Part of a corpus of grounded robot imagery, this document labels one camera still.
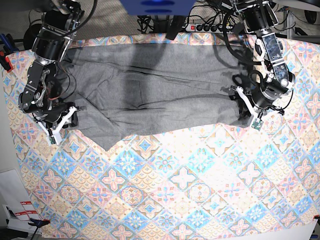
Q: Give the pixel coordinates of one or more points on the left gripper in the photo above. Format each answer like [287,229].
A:
[260,98]

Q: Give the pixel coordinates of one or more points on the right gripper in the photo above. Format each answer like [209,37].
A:
[50,118]

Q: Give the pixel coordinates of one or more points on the grey T-shirt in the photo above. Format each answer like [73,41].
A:
[147,89]

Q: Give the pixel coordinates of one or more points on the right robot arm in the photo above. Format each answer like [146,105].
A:
[42,94]

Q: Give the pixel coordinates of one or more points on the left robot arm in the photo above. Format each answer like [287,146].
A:
[275,79]

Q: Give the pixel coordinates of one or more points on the patterned tile tablecloth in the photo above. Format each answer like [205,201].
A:
[207,182]

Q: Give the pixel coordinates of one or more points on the red and black clamp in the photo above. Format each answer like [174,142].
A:
[5,62]

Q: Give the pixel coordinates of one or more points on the white power strip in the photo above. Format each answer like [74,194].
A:
[204,28]

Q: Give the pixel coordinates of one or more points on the black round weight disc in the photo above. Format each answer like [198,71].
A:
[30,35]

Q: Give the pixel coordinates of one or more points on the blue spring clamp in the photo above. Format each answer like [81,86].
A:
[38,222]

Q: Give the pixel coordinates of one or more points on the white box with red labels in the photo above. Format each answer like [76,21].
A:
[19,218]

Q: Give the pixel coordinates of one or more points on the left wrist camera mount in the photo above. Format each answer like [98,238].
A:
[258,116]

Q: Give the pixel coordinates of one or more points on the black centre post clamp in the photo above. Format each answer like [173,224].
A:
[175,27]

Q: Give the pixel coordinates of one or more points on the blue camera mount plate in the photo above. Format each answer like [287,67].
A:
[157,7]

